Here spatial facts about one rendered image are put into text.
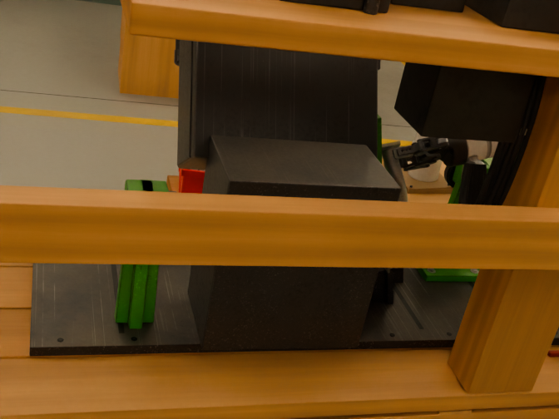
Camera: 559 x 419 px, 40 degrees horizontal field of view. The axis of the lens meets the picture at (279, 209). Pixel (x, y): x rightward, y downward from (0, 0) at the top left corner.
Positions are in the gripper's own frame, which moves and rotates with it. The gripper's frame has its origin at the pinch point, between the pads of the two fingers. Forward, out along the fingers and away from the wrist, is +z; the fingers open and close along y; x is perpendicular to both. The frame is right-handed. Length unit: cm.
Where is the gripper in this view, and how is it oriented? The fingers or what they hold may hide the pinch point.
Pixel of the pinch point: (394, 159)
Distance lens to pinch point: 158.3
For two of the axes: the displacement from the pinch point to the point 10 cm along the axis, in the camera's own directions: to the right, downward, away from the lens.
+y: 1.1, -2.7, -9.6
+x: 2.3, 9.4, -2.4
